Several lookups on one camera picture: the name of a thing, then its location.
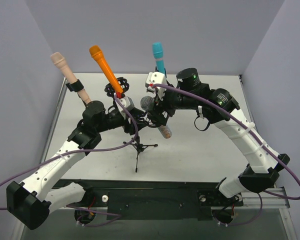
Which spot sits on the cyan microphone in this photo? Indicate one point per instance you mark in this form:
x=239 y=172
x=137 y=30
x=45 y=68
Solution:
x=158 y=54

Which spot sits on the black tripod shock mount stand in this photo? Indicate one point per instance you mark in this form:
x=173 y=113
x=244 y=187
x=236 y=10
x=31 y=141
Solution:
x=138 y=145

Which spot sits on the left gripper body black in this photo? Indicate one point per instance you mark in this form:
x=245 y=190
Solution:
x=134 y=124

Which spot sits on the orange microphone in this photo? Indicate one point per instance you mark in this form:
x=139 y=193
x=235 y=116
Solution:
x=97 y=54

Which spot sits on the black stand with beige microphone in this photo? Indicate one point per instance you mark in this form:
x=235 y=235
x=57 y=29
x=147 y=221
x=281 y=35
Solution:
x=79 y=89

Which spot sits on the silver glitter microphone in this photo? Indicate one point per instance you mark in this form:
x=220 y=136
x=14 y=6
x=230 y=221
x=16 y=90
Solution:
x=147 y=103

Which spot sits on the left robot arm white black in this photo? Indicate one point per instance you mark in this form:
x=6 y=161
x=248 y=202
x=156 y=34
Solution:
x=32 y=200

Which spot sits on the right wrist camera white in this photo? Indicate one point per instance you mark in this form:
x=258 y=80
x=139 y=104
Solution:
x=154 y=78

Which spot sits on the black stand with orange microphone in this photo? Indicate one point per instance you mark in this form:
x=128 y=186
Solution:
x=123 y=82

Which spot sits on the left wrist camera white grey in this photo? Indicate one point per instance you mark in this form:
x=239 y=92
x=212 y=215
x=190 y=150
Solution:
x=126 y=102

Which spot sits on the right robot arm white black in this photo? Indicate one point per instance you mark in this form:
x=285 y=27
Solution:
x=223 y=111

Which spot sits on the aluminium frame rail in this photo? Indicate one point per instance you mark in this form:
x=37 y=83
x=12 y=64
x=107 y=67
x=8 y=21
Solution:
x=252 y=201

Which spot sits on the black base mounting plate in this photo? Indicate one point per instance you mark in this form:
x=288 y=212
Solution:
x=153 y=200

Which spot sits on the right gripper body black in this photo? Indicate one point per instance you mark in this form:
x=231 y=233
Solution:
x=157 y=116

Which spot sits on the beige microphone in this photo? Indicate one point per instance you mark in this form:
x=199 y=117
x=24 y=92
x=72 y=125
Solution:
x=60 y=62

